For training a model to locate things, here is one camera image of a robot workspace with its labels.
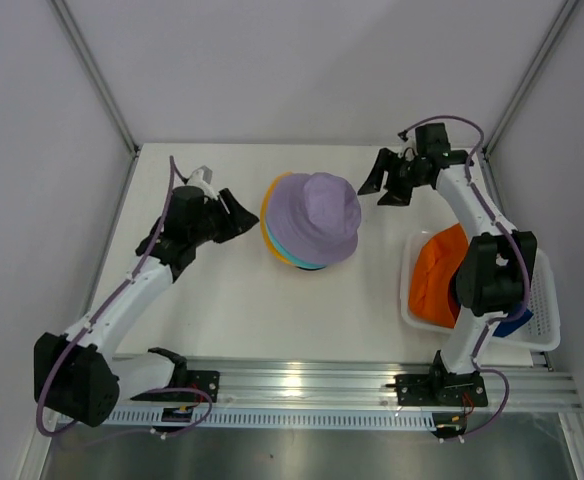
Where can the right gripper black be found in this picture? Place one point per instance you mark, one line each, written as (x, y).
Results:
(395, 196)

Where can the orange bucket hat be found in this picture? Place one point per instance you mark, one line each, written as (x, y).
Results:
(431, 295)

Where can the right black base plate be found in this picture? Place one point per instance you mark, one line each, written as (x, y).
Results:
(447, 390)

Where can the white slotted cable duct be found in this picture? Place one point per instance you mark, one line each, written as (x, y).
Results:
(384, 420)

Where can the yellow bucket hat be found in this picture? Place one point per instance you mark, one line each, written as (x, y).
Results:
(267, 210)

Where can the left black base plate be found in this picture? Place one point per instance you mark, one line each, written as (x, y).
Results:
(207, 381)

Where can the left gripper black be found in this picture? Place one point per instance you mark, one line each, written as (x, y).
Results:
(240, 219)

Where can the right aluminium frame post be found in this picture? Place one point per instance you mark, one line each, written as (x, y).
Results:
(542, 54)

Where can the left aluminium frame post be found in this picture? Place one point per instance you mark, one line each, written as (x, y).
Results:
(76, 39)

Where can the aluminium frame post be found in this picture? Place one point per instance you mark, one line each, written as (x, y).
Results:
(542, 54)
(76, 39)

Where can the white plastic basket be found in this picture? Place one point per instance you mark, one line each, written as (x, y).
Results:
(540, 333)

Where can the aluminium mounting rail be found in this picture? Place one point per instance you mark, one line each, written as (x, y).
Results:
(335, 385)

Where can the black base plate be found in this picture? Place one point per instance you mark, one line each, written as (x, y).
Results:
(447, 390)
(207, 381)

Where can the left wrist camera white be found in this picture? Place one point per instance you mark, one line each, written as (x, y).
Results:
(201, 178)

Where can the blue cap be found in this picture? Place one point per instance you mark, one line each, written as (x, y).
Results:
(512, 322)

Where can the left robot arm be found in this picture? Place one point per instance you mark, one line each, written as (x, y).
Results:
(76, 374)

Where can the black wire hat stand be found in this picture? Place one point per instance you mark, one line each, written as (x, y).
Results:
(310, 269)

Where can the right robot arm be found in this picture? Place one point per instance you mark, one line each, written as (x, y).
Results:
(493, 280)

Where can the teal bucket hat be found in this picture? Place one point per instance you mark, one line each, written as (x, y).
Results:
(292, 255)

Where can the lavender bucket hat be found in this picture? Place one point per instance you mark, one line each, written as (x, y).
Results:
(317, 217)

